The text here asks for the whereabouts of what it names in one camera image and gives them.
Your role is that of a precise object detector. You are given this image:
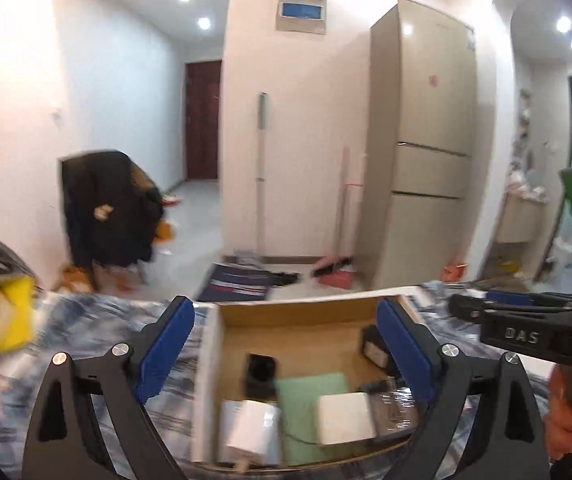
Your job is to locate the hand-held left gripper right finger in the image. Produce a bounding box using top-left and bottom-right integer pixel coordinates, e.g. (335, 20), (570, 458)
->
(376, 296), (552, 480)

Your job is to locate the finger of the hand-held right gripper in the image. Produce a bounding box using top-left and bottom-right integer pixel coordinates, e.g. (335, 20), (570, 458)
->
(448, 293), (572, 320)
(471, 289), (572, 307)

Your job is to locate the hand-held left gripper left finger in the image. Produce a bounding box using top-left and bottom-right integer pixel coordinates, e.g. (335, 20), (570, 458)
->
(22, 296), (197, 480)

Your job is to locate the black picture frame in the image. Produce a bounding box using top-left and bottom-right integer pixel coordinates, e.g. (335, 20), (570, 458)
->
(361, 325), (397, 368)

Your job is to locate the black film-wrapped item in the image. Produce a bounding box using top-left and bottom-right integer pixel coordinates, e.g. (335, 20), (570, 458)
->
(358, 380), (419, 441)

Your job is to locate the white box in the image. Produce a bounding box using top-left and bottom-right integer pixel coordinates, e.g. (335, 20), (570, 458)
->
(317, 392), (373, 446)

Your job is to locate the small black box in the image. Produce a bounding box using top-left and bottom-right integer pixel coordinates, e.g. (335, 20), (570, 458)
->
(245, 353), (277, 398)

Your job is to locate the cardboard box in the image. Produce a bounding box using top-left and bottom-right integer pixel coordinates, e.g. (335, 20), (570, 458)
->
(190, 294), (432, 471)

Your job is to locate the pale plastic-wrapped packet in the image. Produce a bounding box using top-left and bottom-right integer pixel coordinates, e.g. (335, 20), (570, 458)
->
(218, 399), (283, 466)

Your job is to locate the green cloth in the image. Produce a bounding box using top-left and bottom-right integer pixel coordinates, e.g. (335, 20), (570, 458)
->
(273, 372), (367, 466)

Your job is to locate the red bag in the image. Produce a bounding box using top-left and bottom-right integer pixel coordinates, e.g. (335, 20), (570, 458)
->
(441, 255), (467, 283)

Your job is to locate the blue plaid blanket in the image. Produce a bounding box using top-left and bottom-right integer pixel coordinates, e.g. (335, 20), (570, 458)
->
(0, 280), (572, 480)

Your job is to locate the cluttered cabinet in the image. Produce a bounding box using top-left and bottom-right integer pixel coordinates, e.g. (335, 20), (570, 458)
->
(496, 90), (552, 251)

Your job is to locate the dark blue striped rug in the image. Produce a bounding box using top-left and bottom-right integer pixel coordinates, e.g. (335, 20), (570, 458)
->
(193, 262), (274, 303)

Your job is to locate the red dustpan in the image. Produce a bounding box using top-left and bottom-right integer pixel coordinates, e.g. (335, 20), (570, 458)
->
(318, 152), (369, 291)

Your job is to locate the orange cloth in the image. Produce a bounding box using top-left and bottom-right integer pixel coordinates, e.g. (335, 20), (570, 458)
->
(60, 265), (91, 293)

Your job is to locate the black jacket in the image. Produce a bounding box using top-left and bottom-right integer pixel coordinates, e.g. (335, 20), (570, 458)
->
(60, 150), (167, 268)

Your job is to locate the beige refrigerator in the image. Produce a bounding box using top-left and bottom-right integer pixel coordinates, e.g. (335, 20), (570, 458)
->
(358, 0), (479, 291)

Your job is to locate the red broom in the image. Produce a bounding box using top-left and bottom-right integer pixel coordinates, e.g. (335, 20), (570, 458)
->
(311, 146), (354, 278)

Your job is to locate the plastic bag with yellow packets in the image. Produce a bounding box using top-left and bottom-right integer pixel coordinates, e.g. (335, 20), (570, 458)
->
(0, 235), (39, 421)

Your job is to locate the dark red door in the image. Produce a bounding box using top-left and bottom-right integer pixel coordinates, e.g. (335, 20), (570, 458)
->
(184, 60), (223, 181)

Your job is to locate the grey electrical panel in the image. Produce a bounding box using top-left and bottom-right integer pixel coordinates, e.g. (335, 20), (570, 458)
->
(276, 0), (327, 35)

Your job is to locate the mop with grey handle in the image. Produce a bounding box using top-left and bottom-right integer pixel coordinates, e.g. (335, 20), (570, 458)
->
(255, 92), (269, 261)

